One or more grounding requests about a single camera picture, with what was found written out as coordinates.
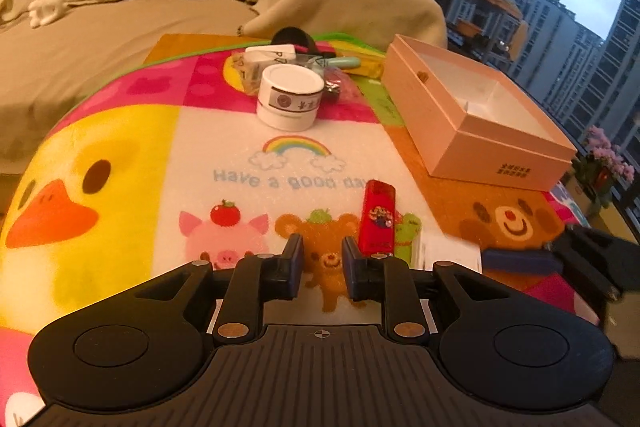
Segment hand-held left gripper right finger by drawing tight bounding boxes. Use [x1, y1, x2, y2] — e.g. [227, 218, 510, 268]
[341, 236, 508, 342]

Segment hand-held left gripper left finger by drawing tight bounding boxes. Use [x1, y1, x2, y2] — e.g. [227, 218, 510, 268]
[131, 233, 306, 344]

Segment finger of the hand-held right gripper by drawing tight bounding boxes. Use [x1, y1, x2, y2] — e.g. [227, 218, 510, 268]
[481, 248, 565, 277]

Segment red lighter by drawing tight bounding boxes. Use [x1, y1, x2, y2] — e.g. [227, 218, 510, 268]
[357, 179, 399, 258]

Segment pink cardboard box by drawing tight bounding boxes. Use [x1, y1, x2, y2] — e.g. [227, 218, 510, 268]
[381, 33, 579, 194]

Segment white round jar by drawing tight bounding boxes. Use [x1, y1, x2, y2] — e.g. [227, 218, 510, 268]
[256, 65, 326, 132]

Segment clear plastic bag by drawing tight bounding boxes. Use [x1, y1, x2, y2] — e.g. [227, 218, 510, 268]
[320, 67, 359, 104]

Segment teal plastic tool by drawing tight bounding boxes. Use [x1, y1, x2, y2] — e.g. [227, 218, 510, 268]
[312, 55, 362, 74]

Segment white power adapter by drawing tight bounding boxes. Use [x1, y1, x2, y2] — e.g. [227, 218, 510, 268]
[243, 43, 301, 70]

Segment black hair dryer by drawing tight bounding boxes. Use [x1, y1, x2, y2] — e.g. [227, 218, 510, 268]
[271, 27, 316, 55]

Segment white paper sheet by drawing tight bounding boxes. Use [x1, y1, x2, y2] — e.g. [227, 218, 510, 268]
[414, 239, 484, 279]

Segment potted purple flowers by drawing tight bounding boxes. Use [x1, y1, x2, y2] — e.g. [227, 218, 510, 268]
[572, 125, 637, 214]

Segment colourful printed blanket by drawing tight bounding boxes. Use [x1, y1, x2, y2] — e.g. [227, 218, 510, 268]
[0, 32, 606, 427]

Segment white plush toy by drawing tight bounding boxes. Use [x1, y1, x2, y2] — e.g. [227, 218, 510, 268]
[27, 0, 69, 28]

